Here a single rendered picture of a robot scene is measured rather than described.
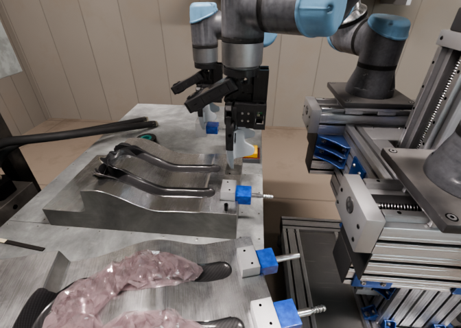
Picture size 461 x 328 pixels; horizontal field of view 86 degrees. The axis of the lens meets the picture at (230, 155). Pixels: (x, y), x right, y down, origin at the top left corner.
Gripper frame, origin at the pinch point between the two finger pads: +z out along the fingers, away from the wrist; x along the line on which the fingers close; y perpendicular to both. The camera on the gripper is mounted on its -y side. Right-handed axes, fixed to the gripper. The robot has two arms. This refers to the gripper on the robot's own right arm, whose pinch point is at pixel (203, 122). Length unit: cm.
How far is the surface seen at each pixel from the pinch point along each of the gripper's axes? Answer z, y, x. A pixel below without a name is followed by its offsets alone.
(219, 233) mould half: 13.2, 10.1, -36.0
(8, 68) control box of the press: -15, -73, 8
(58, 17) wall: -18, -184, 193
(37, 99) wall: 67, -241, 186
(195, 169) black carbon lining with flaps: 7.0, 0.7, -17.9
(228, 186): 3.4, 11.8, -29.3
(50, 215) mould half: 11, -34, -36
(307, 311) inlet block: 9, 28, -55
